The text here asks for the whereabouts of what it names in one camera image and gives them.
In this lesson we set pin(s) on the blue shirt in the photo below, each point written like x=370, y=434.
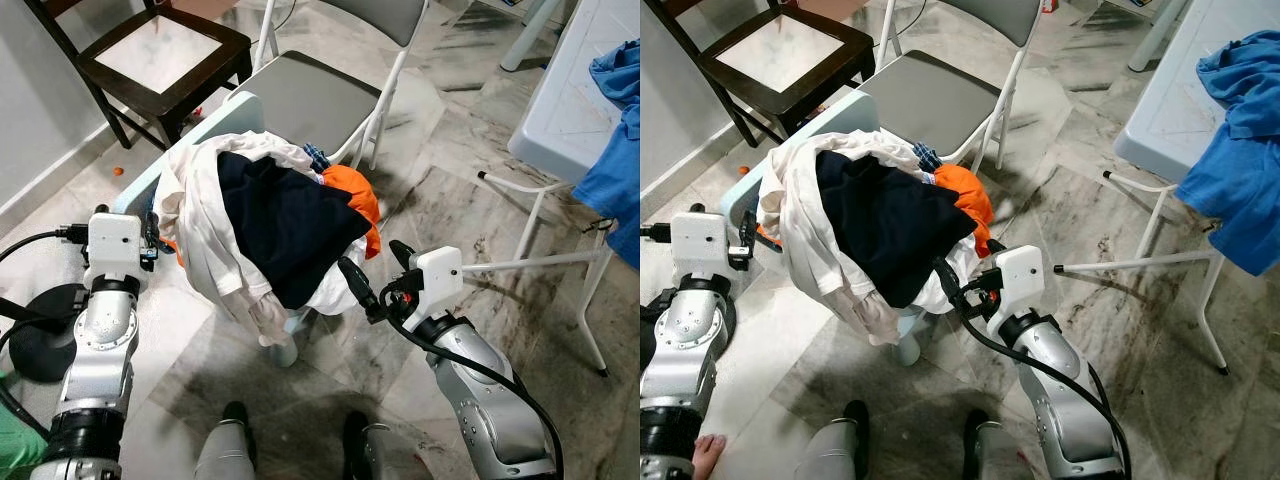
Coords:
x=1240, y=170
x=615, y=170

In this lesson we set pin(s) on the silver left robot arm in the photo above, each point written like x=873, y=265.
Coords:
x=690, y=340
x=100, y=340

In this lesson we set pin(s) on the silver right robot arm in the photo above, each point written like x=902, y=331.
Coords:
x=490, y=410
x=1070, y=410

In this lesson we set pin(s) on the white garment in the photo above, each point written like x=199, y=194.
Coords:
x=795, y=230
x=195, y=230

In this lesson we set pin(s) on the orange garment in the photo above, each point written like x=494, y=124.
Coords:
x=355, y=200
x=965, y=195

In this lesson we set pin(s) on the navy blue garment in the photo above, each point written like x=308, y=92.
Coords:
x=285, y=225
x=890, y=225

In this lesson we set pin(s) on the blue checkered cloth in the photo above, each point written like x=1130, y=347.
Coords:
x=927, y=156
x=318, y=157

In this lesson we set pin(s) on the dark wooden chair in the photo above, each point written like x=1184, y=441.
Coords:
x=790, y=103
x=165, y=103

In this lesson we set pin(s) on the robot right leg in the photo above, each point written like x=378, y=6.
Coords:
x=990, y=450
x=370, y=450

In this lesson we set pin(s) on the robot leg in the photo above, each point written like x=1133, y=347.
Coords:
x=838, y=450
x=990, y=450
x=370, y=450
x=225, y=450

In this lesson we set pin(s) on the robot left leg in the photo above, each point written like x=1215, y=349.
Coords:
x=225, y=450
x=838, y=450

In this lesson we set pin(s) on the person's bare foot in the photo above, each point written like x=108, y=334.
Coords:
x=708, y=458

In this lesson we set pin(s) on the light blue folding table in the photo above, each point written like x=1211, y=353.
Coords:
x=570, y=110
x=1170, y=110

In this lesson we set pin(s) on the green garment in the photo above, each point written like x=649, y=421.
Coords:
x=20, y=440

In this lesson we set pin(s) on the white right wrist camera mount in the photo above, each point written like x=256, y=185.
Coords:
x=438, y=280
x=1018, y=278

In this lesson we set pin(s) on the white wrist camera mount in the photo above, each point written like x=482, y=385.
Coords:
x=115, y=250
x=438, y=280
x=1018, y=278
x=700, y=245

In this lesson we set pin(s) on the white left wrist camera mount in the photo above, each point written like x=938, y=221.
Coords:
x=115, y=250
x=700, y=245

